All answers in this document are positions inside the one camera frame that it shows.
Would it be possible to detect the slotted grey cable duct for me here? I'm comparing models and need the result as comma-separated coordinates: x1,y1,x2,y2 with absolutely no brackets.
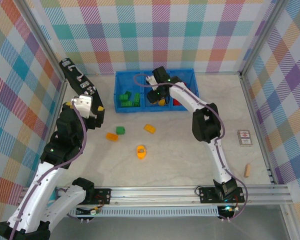
64,206,220,218

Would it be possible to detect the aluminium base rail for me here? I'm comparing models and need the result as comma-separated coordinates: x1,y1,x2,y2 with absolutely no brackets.
16,184,295,208

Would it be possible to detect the yellow oval lego piece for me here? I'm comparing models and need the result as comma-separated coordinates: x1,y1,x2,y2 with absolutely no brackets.
136,144,148,160

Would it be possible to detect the blue plastic bin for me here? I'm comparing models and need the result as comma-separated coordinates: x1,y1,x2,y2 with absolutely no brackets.
168,69,200,112
141,70,172,113
114,71,145,115

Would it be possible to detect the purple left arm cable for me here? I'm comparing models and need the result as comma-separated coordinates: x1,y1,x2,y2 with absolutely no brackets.
9,103,88,240

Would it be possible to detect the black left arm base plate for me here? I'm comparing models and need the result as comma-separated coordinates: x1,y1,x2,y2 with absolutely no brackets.
66,187,113,206

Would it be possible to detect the playing card box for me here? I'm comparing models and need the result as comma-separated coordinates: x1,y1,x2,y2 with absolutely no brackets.
236,129,254,147

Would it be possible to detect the aluminium back rail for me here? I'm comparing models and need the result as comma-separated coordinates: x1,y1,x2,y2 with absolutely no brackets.
84,71,242,77

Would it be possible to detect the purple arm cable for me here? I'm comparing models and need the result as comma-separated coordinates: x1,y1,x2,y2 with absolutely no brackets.
133,73,248,222
9,103,88,240

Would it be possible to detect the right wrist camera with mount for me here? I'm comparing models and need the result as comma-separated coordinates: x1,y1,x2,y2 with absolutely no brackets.
145,66,171,87

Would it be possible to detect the aluminium frame post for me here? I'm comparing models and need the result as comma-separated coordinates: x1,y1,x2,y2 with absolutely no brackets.
14,0,68,85
238,0,291,76

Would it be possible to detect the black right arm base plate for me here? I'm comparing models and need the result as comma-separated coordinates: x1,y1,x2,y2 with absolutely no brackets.
198,186,246,204

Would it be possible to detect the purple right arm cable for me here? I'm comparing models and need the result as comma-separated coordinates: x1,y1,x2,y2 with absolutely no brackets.
133,73,248,222

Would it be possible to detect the small wooden block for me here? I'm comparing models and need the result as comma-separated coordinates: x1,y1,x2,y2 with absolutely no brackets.
243,163,253,178

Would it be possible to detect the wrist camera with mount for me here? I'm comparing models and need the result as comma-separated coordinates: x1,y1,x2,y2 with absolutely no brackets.
70,94,94,119
145,66,171,87

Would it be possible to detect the small controller board with wires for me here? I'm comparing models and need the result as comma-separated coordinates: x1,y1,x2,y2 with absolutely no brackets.
76,206,102,223
217,204,241,223

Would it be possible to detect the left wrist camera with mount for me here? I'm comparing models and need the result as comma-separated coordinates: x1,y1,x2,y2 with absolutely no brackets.
70,94,94,119

